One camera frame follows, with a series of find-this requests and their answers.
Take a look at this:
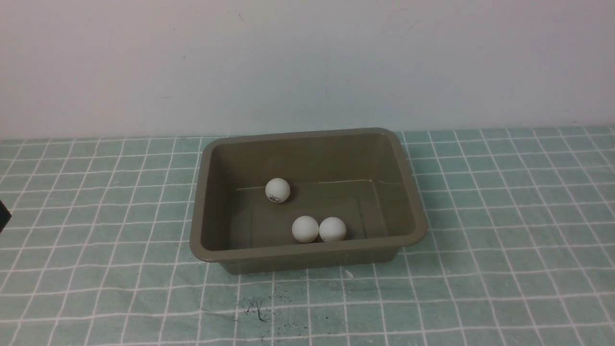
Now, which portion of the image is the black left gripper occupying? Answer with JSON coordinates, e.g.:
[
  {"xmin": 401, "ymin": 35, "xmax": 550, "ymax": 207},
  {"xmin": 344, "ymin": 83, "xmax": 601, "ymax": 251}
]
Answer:
[{"xmin": 0, "ymin": 200, "xmax": 12, "ymax": 233}]

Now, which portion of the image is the white table-tennis ball with logo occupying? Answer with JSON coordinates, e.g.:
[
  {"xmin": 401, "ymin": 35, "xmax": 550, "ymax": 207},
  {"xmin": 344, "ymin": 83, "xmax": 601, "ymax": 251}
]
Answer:
[{"xmin": 264, "ymin": 178, "xmax": 291, "ymax": 203}]

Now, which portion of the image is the scuffed white table-tennis ball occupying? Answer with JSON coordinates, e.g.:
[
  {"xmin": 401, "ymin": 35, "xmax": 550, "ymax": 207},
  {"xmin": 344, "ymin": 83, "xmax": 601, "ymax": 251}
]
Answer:
[{"xmin": 319, "ymin": 217, "xmax": 347, "ymax": 242}]

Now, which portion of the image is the olive green plastic bin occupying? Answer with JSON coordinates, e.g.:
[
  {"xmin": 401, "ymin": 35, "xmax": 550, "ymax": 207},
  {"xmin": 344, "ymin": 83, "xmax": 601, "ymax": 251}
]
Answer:
[{"xmin": 189, "ymin": 128, "xmax": 428, "ymax": 274}]

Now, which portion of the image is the green checkered tablecloth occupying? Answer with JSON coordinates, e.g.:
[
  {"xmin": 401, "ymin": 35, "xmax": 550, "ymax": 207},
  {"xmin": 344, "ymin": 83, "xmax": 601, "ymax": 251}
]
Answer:
[{"xmin": 0, "ymin": 126, "xmax": 615, "ymax": 346}]

